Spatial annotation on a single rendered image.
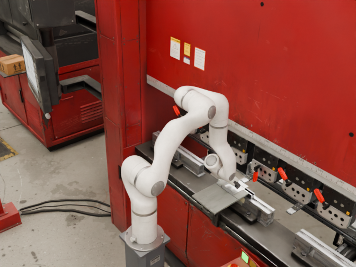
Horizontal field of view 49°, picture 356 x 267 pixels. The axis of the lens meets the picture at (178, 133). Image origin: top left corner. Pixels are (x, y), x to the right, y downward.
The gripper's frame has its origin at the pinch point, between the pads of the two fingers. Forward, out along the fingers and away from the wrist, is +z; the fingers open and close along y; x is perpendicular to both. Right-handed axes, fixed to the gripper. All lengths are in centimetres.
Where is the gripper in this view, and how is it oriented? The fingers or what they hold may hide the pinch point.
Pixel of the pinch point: (233, 183)
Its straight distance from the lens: 222.6
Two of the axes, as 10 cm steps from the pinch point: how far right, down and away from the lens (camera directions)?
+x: -6.1, 7.9, -0.9
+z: 4.7, 4.6, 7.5
